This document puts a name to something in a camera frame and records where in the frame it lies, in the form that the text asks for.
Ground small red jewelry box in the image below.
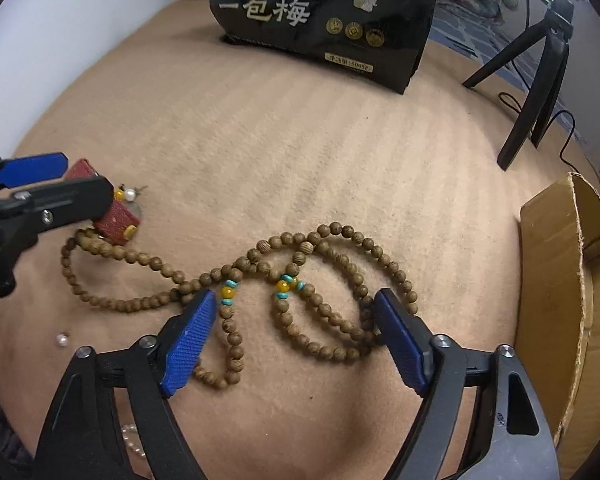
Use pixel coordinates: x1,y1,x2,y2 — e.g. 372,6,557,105
62,158,143,247

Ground black snack bag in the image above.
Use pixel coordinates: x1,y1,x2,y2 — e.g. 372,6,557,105
211,0,448,96

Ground dark cloth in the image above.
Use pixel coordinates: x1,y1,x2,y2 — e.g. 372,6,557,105
0,395,36,480

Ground pearl bracelet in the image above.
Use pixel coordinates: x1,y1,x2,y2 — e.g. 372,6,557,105
121,422,148,461

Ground black tripod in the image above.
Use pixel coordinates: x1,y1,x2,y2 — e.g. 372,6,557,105
461,0,576,171

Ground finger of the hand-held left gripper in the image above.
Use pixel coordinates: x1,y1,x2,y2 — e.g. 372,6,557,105
0,152,70,196
0,174,115,311

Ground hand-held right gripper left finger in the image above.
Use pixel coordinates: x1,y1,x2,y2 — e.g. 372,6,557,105
32,287,217,480

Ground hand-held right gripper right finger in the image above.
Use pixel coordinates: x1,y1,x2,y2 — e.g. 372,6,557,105
374,287,561,480

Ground cardboard box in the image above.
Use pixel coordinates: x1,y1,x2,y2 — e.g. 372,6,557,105
519,171,600,453

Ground wooden bead necklace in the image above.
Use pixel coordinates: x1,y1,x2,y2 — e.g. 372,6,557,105
60,221,420,390

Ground small pearl earring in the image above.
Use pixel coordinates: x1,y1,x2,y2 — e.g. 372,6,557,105
112,185,148,206

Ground blue patterned bedsheet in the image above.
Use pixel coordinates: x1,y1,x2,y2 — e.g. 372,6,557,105
425,0,581,91

